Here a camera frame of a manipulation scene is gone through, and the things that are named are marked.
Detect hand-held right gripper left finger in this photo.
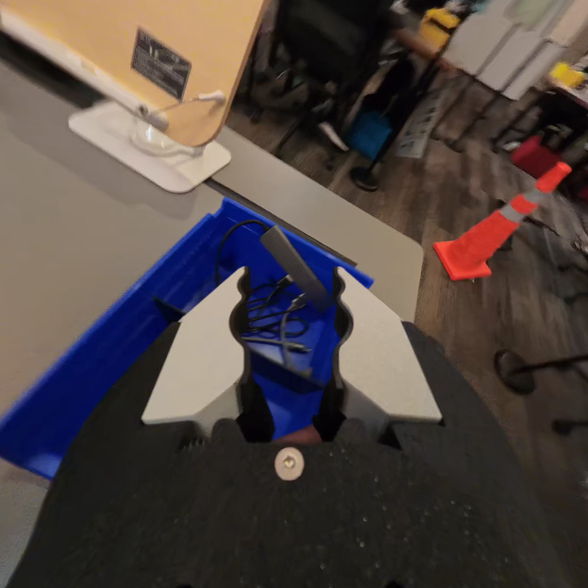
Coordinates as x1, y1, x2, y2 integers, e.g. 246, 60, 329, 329
141, 266, 252, 425

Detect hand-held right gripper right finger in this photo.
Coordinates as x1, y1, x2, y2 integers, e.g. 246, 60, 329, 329
332, 266, 443, 424

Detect blue plastic bin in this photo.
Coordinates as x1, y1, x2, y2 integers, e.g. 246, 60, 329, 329
0, 198, 375, 481

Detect dark grey usb hub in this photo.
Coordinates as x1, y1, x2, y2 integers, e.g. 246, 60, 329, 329
214, 219, 334, 314

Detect black chair base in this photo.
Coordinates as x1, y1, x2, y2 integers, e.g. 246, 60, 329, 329
494, 349, 588, 396

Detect orange traffic cone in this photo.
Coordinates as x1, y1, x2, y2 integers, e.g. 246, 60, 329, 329
433, 161, 572, 282

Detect black round stand base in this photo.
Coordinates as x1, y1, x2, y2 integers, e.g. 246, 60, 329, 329
350, 138, 391, 192

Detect blue bag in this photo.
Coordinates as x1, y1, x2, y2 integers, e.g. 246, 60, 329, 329
347, 110, 393, 159

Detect printed paper sheet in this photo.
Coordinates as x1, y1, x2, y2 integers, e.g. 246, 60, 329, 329
396, 89, 444, 159

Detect red box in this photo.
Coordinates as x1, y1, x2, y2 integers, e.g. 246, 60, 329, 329
511, 135, 559, 179

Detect black office chair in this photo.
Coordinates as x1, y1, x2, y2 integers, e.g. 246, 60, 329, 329
257, 0, 414, 138

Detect wooden book stand white base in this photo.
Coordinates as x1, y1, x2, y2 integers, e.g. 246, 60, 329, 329
0, 0, 272, 194

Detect white cabinet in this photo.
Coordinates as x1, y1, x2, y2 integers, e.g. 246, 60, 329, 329
443, 0, 588, 99

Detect yellow plastic bin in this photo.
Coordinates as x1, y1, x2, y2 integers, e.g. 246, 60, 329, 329
418, 7, 460, 47

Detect black cables in bin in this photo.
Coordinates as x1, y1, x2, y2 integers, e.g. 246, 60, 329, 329
241, 294, 315, 379

